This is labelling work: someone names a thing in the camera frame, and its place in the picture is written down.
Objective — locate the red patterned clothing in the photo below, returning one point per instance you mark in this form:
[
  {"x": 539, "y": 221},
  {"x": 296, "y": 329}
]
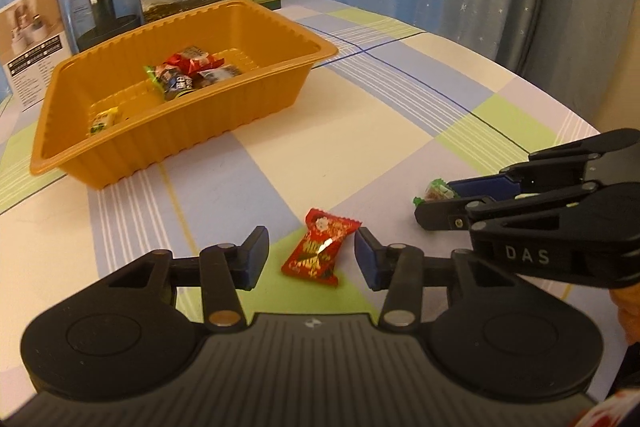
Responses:
[{"x": 610, "y": 412}]

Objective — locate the green and dark blue packet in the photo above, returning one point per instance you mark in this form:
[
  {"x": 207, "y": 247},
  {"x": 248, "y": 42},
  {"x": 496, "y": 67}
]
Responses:
[{"x": 172, "y": 83}]

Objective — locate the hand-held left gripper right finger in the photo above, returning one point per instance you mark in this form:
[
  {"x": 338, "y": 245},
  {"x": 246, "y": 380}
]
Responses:
[{"x": 367, "y": 259}]

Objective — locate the green candy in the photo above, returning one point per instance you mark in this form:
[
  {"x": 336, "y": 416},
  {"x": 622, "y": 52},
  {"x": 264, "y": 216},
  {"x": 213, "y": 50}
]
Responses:
[{"x": 440, "y": 192}]

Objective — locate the person's right hand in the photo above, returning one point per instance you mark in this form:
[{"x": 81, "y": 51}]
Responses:
[{"x": 630, "y": 314}]

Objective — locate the yellow green snack packet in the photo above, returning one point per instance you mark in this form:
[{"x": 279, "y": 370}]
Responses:
[{"x": 102, "y": 121}]

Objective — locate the silver brown snack packet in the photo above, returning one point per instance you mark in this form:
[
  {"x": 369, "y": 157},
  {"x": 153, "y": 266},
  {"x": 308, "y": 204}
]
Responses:
[{"x": 217, "y": 74}]

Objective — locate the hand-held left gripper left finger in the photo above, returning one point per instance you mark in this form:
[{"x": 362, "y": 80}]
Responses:
[{"x": 257, "y": 257}]

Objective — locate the orange plastic tray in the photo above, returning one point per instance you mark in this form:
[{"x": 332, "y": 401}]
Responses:
[{"x": 200, "y": 132}]

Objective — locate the white product box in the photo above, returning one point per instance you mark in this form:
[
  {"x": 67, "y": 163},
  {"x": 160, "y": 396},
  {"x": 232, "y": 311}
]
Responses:
[{"x": 30, "y": 52}]

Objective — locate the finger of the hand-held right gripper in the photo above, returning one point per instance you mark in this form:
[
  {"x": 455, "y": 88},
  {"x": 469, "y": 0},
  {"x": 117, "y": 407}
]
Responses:
[
  {"x": 445, "y": 214},
  {"x": 480, "y": 187}
]

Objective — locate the red packet with white label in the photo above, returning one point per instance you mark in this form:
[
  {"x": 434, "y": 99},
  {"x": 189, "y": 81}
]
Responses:
[{"x": 192, "y": 57}]

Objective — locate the dark glass jar appliance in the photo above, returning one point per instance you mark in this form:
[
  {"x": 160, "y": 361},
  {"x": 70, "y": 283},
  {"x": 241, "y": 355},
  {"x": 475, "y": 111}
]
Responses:
[{"x": 102, "y": 12}]

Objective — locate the red candy with yellow print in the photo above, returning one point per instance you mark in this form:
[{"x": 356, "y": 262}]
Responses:
[{"x": 317, "y": 252}]

